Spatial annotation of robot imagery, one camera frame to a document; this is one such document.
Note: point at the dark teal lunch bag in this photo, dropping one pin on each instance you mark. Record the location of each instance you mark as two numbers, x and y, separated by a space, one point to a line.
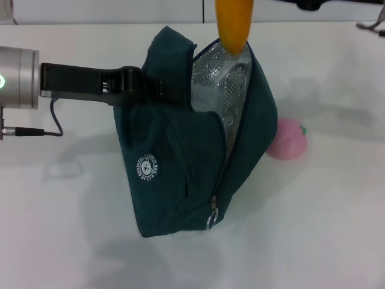
180 168

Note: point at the yellow banana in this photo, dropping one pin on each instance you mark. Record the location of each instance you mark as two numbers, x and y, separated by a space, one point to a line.
234 24

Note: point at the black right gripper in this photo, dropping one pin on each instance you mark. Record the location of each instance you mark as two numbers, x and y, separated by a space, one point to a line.
311 3

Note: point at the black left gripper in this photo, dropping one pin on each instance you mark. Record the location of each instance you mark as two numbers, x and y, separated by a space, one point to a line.
75 81

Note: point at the white wall box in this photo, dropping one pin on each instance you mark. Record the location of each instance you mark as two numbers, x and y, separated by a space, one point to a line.
6 7

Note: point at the pink toy peach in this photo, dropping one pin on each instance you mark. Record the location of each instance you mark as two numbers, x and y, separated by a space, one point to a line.
290 140

